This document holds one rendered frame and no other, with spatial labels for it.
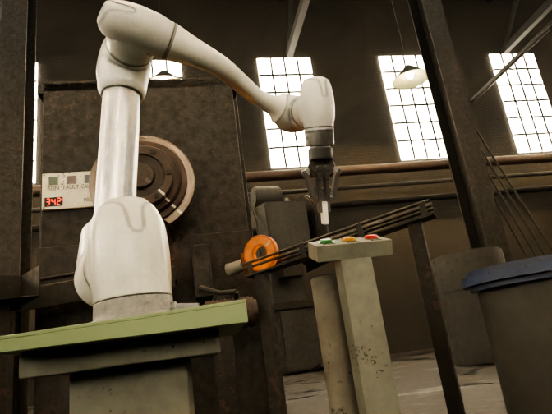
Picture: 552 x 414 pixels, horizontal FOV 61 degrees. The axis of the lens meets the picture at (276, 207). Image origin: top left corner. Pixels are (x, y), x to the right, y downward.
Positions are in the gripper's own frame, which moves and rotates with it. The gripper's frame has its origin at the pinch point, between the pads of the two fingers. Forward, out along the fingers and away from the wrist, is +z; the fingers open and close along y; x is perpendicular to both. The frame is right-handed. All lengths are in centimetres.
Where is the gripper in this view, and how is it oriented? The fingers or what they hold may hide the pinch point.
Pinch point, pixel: (324, 213)
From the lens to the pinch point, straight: 147.4
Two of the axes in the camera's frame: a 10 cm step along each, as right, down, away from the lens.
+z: 0.7, 10.0, 0.6
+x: 1.8, 0.4, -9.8
